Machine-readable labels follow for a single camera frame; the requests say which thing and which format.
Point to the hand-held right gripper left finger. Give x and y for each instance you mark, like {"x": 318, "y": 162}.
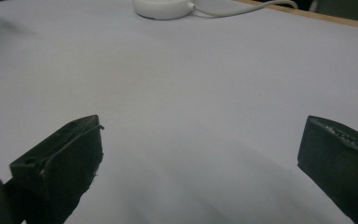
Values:
{"x": 65, "y": 168}

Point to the white round device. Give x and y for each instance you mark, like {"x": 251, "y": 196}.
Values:
{"x": 163, "y": 7}

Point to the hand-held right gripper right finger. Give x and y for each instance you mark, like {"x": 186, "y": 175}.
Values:
{"x": 338, "y": 168}

